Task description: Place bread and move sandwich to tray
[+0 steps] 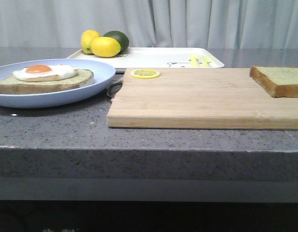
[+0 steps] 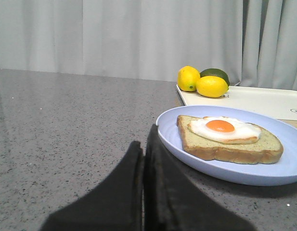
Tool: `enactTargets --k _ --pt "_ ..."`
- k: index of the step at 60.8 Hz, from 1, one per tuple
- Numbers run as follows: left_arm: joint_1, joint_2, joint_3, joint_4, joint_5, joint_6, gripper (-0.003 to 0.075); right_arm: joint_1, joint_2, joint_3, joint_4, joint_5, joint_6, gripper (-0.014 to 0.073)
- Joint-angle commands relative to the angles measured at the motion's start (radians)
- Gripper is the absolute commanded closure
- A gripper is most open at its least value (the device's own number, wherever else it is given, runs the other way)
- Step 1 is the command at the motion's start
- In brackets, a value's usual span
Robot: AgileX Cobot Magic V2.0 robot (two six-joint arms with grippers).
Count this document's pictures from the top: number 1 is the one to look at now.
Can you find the grey curtain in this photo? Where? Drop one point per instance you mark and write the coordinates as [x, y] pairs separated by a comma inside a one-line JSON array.
[[213, 24]]

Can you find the yellow plastic fork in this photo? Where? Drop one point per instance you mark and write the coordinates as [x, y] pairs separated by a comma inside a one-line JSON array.
[[194, 60]]

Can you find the yellow plastic knife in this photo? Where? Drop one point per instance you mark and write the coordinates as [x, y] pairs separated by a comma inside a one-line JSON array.
[[205, 61]]

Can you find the yellow lemon back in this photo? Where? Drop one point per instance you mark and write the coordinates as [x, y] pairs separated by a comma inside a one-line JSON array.
[[86, 39]]

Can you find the fried egg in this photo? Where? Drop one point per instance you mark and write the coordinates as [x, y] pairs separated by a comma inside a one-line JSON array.
[[40, 72]]

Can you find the yellow lemon front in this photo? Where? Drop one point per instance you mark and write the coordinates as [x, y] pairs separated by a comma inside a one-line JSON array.
[[105, 47]]

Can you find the bread slice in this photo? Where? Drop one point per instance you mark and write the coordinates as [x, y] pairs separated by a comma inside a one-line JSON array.
[[277, 81], [11, 85]]

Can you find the wooden cutting board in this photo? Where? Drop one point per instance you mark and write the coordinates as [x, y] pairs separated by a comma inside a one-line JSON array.
[[205, 98]]

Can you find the metal cutting board handle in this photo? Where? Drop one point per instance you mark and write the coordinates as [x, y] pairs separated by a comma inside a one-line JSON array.
[[114, 88]]

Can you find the yellow lemon slice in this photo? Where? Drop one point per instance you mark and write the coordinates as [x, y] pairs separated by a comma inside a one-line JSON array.
[[145, 74]]

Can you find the green lime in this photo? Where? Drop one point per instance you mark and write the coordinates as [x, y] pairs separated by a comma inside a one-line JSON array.
[[121, 37]]

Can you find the blue round plate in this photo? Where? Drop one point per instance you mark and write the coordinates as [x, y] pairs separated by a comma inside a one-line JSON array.
[[103, 75]]

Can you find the white bear tray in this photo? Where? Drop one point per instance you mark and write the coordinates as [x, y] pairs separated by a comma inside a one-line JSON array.
[[152, 57]]

